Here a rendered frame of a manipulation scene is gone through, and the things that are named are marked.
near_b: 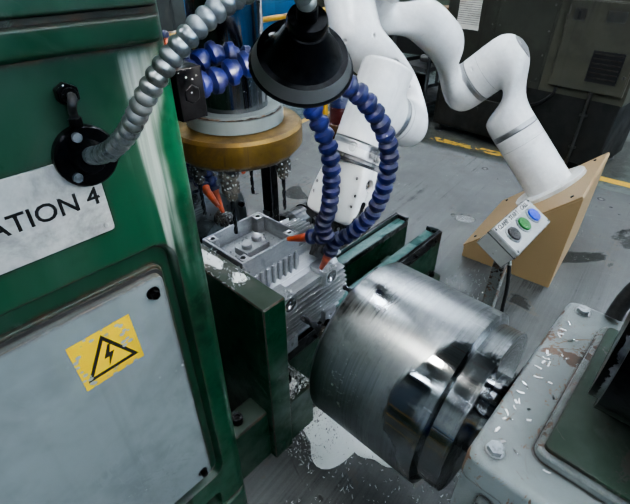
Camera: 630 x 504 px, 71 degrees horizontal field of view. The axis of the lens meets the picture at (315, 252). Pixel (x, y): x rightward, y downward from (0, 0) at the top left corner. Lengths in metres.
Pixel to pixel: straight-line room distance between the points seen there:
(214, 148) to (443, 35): 0.77
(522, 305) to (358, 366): 0.72
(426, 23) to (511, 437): 0.93
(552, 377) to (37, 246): 0.48
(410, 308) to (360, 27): 0.49
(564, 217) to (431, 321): 0.70
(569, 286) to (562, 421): 0.86
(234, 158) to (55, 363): 0.30
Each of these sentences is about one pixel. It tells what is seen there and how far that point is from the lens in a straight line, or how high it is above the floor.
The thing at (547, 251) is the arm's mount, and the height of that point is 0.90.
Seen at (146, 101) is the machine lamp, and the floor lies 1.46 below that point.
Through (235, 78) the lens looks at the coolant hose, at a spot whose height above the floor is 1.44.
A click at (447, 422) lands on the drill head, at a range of 0.53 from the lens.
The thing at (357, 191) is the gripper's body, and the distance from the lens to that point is 0.71.
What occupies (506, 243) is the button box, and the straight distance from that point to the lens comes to 0.91.
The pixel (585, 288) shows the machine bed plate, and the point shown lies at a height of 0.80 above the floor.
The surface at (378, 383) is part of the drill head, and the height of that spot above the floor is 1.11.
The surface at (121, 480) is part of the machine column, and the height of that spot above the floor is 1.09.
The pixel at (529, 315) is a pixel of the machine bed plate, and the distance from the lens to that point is 1.18.
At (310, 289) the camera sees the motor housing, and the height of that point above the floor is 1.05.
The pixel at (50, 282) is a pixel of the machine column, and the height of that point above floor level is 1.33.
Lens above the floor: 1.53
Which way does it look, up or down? 35 degrees down
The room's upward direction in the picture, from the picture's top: straight up
